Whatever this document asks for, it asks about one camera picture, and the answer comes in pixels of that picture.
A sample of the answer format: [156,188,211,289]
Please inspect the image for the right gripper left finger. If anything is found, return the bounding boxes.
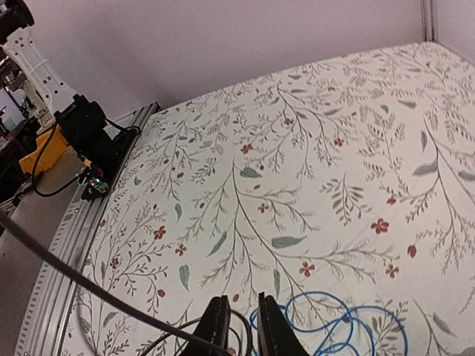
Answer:
[193,295,231,355]

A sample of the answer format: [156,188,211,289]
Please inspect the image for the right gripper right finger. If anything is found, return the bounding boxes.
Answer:
[258,292,308,356]

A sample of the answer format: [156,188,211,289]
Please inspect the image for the dark grey cable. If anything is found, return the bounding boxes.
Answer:
[0,211,253,356]

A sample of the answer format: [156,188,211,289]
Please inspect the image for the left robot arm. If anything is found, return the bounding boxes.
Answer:
[1,1,118,171]

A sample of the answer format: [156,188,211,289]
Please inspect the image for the floral tablecloth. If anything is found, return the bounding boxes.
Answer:
[82,42,474,355]

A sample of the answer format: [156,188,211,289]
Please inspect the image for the yellow plastic bin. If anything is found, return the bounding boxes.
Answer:
[19,128,68,176]

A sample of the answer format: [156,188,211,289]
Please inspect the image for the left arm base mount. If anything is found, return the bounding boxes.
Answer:
[79,125,141,202]

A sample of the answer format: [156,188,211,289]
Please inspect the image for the right aluminium frame post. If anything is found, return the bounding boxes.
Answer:
[420,0,438,42]

